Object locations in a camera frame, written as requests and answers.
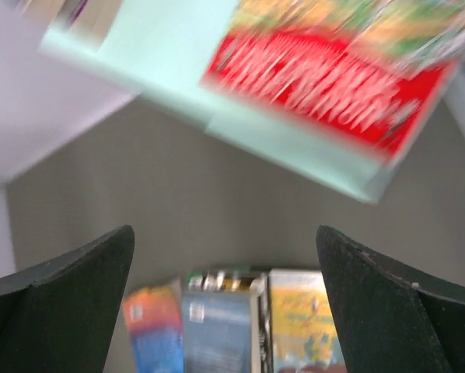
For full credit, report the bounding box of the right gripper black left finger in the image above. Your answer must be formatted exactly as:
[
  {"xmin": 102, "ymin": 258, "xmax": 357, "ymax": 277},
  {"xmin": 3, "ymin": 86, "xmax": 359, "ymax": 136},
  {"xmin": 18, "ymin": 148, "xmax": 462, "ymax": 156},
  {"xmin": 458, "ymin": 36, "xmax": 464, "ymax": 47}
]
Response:
[{"xmin": 0, "ymin": 225, "xmax": 135, "ymax": 372}]

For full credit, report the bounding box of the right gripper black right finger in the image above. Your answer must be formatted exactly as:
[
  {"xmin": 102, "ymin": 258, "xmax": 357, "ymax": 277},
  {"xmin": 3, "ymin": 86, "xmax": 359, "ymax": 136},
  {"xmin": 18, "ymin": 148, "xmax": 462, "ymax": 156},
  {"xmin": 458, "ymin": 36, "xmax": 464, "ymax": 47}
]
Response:
[{"xmin": 316, "ymin": 225, "xmax": 465, "ymax": 372}]

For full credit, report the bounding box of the red Treehouse book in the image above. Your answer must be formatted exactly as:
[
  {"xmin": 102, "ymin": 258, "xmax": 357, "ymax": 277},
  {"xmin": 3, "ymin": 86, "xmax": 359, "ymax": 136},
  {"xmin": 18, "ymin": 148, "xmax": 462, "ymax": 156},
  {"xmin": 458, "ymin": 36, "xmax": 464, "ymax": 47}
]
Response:
[{"xmin": 202, "ymin": 1, "xmax": 465, "ymax": 162}]

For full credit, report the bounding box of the purple Roald Dahl book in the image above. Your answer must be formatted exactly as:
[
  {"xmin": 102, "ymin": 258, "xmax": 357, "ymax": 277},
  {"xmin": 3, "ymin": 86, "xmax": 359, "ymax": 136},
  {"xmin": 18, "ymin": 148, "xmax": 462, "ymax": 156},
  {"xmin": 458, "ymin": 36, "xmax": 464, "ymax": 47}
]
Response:
[{"xmin": 6, "ymin": 0, "xmax": 123, "ymax": 49}]

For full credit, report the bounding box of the yellow blue cover book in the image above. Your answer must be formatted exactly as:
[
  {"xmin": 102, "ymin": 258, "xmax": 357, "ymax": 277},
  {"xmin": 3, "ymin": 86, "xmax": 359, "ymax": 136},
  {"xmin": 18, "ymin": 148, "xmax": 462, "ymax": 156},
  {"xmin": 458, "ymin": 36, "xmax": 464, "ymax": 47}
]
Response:
[{"xmin": 269, "ymin": 269, "xmax": 347, "ymax": 372}]

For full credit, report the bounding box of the orange blue sunset book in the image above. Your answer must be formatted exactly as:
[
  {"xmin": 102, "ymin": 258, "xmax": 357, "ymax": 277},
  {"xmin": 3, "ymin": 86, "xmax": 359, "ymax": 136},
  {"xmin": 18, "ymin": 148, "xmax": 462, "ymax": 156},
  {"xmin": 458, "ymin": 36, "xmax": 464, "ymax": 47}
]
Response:
[{"xmin": 122, "ymin": 279, "xmax": 184, "ymax": 373}]

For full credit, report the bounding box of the black back cover book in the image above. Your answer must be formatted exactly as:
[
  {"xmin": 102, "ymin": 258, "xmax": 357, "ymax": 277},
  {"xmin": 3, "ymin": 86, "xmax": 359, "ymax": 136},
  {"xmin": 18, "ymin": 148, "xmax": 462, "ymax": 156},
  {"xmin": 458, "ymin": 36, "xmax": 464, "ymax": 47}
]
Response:
[{"xmin": 181, "ymin": 268, "xmax": 274, "ymax": 372}]

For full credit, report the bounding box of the blue starry night book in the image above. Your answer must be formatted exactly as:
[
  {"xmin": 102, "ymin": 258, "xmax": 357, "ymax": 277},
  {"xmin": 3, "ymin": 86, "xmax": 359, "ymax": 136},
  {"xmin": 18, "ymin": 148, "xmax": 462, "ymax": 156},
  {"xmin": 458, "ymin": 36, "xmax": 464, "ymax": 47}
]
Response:
[{"xmin": 180, "ymin": 291, "xmax": 252, "ymax": 373}]

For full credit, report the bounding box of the mint green cube shelf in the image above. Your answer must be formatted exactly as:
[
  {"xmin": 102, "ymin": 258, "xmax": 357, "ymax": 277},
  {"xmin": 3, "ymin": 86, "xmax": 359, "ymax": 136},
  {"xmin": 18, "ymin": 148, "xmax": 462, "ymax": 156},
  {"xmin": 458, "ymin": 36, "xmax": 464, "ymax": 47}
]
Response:
[{"xmin": 41, "ymin": 1, "xmax": 394, "ymax": 203}]

